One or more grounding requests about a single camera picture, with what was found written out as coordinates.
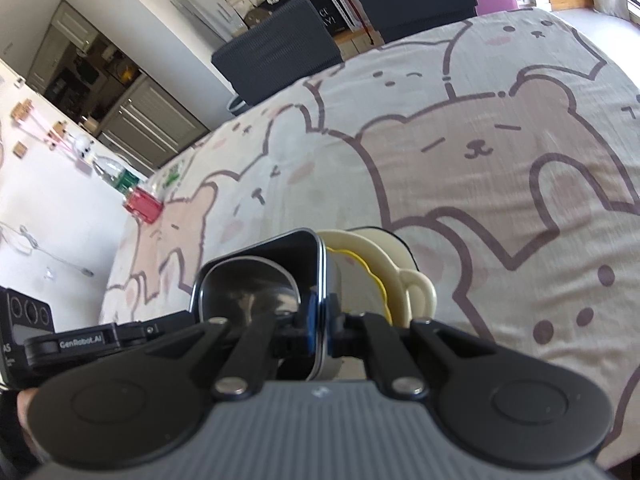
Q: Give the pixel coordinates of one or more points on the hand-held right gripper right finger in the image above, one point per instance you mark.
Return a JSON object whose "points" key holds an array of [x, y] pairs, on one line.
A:
{"points": [[345, 335]]}

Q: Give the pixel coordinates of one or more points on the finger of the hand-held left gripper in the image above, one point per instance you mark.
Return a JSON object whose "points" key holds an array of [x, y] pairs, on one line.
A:
{"points": [[100, 342]]}

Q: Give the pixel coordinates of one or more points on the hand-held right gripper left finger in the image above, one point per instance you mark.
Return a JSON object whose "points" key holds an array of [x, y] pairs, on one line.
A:
{"points": [[290, 332]]}

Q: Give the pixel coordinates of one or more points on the rectangular steel container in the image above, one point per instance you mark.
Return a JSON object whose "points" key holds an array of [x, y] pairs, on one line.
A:
{"points": [[250, 285], [312, 270]]}

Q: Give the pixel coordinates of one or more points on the floral bowl with yellow rim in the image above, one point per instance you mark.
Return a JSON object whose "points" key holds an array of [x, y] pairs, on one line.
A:
{"points": [[370, 272]]}

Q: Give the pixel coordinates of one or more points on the white square plate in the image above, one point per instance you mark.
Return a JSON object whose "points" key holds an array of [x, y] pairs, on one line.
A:
{"points": [[402, 250]]}

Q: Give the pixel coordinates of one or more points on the person's left hand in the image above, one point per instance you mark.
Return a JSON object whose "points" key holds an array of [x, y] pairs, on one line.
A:
{"points": [[26, 410]]}

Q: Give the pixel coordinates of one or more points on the red drink can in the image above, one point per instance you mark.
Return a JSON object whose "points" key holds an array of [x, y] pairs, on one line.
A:
{"points": [[144, 206]]}

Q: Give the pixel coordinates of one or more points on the clear plastic water bottle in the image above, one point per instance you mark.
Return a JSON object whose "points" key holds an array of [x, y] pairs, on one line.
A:
{"points": [[117, 176]]}

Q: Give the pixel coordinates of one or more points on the white plush toy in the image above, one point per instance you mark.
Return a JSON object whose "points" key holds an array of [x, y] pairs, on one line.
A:
{"points": [[82, 147]]}

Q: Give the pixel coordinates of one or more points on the bear printed tablecloth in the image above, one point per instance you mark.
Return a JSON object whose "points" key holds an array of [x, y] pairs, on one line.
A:
{"points": [[450, 185]]}

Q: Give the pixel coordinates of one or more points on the green snack packet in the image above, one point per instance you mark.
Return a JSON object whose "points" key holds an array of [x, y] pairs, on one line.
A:
{"points": [[175, 174]]}

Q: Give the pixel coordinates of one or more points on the grey kitchen base cabinet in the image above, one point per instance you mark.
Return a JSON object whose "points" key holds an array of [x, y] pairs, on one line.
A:
{"points": [[150, 120]]}

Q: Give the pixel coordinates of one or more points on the grey trash bin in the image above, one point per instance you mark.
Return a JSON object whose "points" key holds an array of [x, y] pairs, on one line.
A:
{"points": [[239, 105]]}

